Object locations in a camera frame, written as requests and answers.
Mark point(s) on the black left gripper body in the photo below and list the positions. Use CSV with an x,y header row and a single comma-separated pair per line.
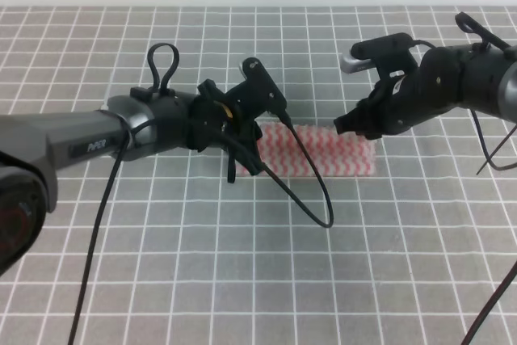
x,y
212,108

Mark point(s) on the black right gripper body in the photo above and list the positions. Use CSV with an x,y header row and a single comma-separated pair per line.
x,y
395,106

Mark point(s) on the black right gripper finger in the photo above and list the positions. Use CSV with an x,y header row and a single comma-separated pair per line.
x,y
370,134
355,121

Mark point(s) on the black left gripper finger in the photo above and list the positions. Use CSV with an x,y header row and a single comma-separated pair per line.
x,y
247,161
255,134

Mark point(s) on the pink white wavy towel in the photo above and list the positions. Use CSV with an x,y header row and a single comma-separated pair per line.
x,y
333,155

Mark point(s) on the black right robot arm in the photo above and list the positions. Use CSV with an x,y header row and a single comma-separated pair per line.
x,y
461,76

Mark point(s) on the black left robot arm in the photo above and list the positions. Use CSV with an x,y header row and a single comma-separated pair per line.
x,y
34,147

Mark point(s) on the grey grid tablecloth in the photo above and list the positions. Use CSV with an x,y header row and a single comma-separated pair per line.
x,y
184,257

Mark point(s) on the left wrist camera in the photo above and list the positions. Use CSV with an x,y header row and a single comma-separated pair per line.
x,y
262,86

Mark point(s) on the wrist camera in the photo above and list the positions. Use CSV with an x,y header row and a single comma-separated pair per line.
x,y
379,54
262,86

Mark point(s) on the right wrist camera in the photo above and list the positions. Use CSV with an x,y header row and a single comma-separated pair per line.
x,y
379,54

